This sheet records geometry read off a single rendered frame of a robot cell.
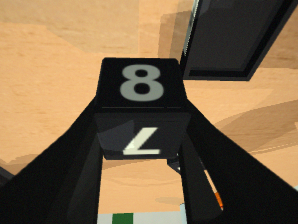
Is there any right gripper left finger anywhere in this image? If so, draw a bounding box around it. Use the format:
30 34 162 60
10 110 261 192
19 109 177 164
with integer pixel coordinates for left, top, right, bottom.
0 97 103 224

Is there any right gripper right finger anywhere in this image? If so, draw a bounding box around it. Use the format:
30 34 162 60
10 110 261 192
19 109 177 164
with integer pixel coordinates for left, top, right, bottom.
178 99 298 224

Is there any grey bottle with blue cap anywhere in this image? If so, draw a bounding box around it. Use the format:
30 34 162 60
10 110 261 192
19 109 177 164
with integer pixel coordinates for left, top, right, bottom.
180 203 187 224

